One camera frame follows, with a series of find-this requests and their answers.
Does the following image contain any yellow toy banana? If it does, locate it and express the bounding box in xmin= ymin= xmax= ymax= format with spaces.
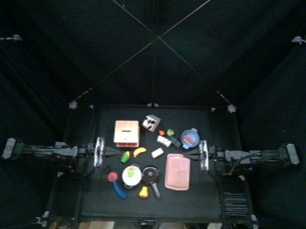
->
xmin=132 ymin=147 xmax=148 ymax=158

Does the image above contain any thin diagonal cord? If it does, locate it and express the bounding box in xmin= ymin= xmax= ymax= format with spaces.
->
xmin=111 ymin=0 xmax=232 ymax=106
xmin=73 ymin=0 xmax=211 ymax=103

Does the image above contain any red blue toy spoon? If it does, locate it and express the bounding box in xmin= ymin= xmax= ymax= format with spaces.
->
xmin=107 ymin=171 xmax=128 ymax=200

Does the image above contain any black toy frying pan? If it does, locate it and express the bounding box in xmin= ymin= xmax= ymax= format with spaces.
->
xmin=142 ymin=165 xmax=163 ymax=199

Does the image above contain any pink toy cutting board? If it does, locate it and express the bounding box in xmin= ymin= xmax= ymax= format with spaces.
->
xmin=164 ymin=153 xmax=191 ymax=191

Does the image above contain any white toy sushi block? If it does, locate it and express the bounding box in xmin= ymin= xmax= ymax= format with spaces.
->
xmin=155 ymin=135 xmax=172 ymax=148

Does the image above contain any dark toy sushi roll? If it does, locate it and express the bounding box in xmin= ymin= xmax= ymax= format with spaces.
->
xmin=166 ymin=136 xmax=183 ymax=148

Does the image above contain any green yellow toy corn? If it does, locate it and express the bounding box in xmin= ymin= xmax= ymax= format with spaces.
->
xmin=119 ymin=150 xmax=131 ymax=164

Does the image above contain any white toy pot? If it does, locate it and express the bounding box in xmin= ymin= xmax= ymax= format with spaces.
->
xmin=120 ymin=164 xmax=143 ymax=190

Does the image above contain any wooden toy toaster box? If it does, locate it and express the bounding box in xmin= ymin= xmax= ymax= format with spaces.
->
xmin=112 ymin=120 xmax=142 ymax=148

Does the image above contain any grey white toy cube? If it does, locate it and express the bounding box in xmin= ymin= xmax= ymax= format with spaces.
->
xmin=142 ymin=114 xmax=163 ymax=132

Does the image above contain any yellow toy pear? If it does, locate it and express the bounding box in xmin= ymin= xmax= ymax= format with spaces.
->
xmin=138 ymin=186 xmax=150 ymax=199

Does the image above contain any blue toy pot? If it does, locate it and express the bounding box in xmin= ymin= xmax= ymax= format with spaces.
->
xmin=179 ymin=127 xmax=200 ymax=150

